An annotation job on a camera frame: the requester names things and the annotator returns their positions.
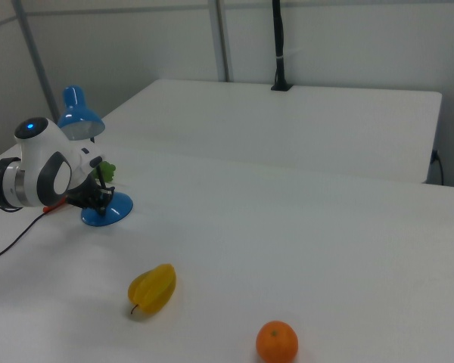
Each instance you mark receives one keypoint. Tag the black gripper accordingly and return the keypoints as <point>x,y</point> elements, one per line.
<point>84,196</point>

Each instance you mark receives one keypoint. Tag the blue desk lamp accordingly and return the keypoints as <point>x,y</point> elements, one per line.
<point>75,113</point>

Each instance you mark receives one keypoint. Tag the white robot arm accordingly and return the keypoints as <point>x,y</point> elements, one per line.
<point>34,162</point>

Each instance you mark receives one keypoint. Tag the yellow toy starfruit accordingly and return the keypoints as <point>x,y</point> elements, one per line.
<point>153,289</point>

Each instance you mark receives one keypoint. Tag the toy orange fruit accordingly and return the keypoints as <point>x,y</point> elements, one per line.
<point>276,342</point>

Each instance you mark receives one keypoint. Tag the black pole with clamp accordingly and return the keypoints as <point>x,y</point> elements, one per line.
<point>279,38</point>

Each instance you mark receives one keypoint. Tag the grey metal partition post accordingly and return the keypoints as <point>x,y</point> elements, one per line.
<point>34,45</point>
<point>222,38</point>

